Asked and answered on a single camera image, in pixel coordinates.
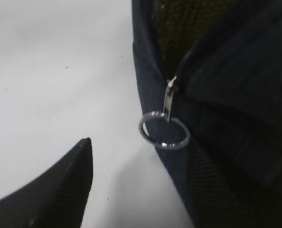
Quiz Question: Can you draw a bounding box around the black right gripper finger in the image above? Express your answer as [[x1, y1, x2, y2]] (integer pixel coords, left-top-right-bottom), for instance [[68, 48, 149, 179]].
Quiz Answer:
[[0, 138, 93, 228]]

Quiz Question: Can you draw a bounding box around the metal zipper pull ring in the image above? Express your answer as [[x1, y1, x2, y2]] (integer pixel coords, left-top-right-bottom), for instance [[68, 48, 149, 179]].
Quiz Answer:
[[138, 76, 191, 151]]

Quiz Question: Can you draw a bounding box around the dark blue fabric lunch bag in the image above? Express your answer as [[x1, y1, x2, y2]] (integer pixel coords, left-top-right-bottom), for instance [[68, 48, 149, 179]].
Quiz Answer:
[[132, 0, 282, 228]]

